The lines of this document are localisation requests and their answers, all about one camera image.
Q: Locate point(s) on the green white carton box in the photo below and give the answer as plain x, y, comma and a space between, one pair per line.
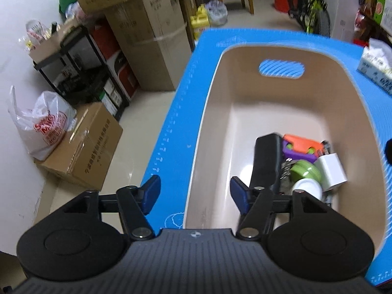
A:
382, 15

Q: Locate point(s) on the white charger cube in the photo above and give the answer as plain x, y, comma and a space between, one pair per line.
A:
331, 171

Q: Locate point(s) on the blue silicone baking mat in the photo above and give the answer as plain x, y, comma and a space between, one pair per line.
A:
172, 157

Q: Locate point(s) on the beige plastic storage bin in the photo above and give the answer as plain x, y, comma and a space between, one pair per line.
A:
258, 90

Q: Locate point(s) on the large wrapped cardboard box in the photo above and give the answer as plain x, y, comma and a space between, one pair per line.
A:
153, 38

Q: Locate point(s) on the white tissue pack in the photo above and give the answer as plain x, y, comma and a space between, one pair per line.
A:
375, 64

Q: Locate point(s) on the white masking tape roll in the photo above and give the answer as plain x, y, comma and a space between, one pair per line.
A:
328, 197

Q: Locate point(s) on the green white round container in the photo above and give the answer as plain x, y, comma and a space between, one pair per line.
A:
306, 176

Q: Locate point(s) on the red white appliance box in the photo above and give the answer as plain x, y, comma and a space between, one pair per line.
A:
115, 59

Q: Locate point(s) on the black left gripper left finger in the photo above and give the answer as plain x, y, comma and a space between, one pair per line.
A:
134, 204

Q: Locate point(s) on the yellow oil jug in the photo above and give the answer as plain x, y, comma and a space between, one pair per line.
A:
199, 22

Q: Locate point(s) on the black metal shelf rack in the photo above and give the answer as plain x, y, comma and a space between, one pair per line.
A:
79, 73

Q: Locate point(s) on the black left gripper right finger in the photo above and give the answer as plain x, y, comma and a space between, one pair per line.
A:
255, 207

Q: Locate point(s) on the brown cardboard box on floor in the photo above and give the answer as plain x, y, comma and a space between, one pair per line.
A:
84, 155

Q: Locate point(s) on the white red plastic bag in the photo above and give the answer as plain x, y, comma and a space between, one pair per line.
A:
43, 127

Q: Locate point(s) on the green children's bicycle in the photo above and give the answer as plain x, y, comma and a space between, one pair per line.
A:
311, 15

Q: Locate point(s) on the orange purple toy block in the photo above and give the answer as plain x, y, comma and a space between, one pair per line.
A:
300, 148

